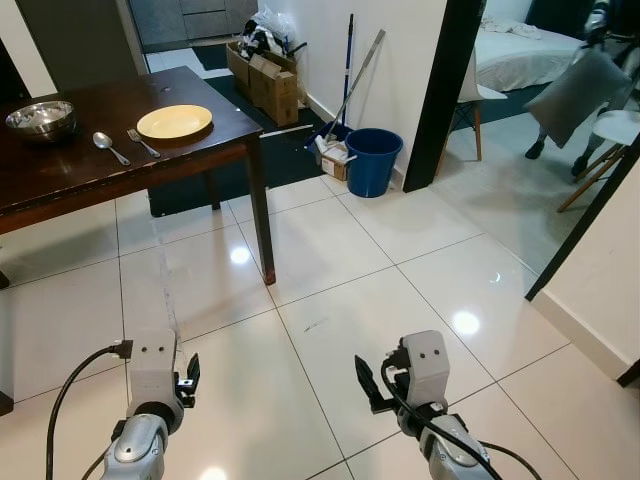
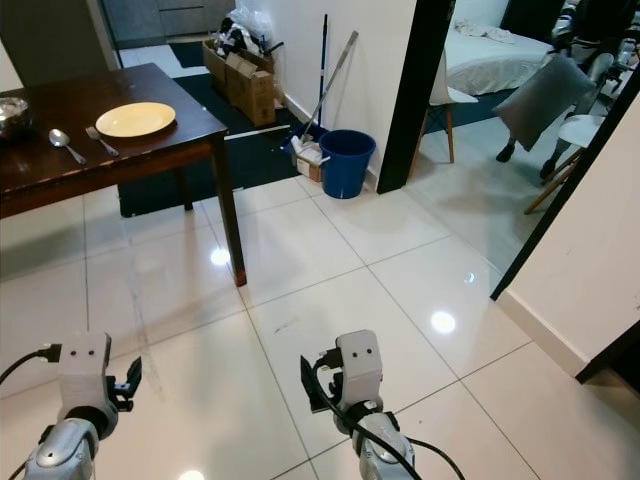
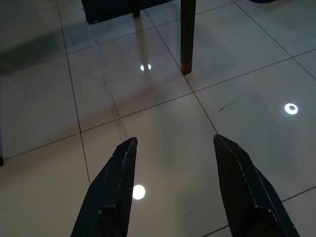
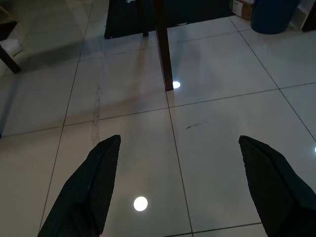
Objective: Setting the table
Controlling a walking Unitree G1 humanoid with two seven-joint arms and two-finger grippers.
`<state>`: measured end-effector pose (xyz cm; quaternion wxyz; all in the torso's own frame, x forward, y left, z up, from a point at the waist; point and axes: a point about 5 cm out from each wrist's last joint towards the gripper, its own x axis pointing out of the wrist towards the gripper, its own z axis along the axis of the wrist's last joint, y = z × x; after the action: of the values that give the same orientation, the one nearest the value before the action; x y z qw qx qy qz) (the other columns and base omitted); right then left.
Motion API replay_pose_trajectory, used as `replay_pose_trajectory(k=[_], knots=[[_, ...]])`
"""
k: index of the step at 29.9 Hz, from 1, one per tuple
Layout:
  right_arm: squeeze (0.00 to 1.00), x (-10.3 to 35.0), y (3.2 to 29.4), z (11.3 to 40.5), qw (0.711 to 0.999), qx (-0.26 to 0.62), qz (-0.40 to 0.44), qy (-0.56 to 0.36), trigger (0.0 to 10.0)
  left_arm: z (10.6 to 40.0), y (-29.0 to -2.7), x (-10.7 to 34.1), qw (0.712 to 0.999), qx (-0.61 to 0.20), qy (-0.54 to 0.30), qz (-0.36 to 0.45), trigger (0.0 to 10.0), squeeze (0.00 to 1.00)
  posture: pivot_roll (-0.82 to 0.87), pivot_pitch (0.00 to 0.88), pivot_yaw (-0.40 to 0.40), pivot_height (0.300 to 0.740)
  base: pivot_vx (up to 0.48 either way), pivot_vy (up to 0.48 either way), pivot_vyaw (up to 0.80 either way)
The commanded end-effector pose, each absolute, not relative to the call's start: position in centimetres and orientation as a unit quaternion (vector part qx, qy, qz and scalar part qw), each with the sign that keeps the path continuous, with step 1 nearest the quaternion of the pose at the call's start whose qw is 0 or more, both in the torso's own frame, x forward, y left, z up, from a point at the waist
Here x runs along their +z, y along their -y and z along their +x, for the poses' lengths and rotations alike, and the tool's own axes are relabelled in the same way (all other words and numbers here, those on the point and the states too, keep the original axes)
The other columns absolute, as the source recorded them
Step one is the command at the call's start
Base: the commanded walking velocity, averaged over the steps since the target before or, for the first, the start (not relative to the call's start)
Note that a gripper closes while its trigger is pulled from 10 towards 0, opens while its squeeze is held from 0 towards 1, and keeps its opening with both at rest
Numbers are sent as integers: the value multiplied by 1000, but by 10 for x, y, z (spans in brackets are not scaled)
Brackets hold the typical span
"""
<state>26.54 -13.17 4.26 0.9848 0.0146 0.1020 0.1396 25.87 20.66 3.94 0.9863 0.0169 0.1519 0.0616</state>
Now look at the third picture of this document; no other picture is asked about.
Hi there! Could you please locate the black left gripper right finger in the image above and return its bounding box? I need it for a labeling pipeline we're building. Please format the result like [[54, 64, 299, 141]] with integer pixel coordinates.
[[213, 134, 300, 237]]

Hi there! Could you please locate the light wooden table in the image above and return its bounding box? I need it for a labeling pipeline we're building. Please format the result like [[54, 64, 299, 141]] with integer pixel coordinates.
[[180, 0, 197, 75]]

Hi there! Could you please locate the dark box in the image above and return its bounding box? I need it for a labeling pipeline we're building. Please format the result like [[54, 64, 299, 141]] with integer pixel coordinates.
[[80, 0, 174, 25]]

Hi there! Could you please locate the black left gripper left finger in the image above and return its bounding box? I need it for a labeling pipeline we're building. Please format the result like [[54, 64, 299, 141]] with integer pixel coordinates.
[[70, 137, 138, 237]]

